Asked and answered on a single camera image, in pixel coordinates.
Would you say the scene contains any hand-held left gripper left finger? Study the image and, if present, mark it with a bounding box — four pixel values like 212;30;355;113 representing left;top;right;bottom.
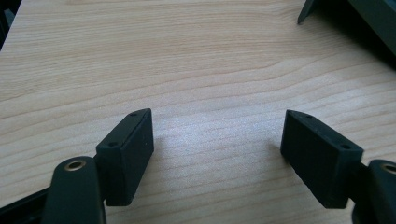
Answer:
95;107;155;207

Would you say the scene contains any dark angular object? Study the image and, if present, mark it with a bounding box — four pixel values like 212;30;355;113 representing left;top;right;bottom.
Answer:
296;0;396;70

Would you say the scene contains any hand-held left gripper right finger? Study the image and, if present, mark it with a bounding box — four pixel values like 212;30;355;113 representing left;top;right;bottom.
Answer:
279;109;365;210

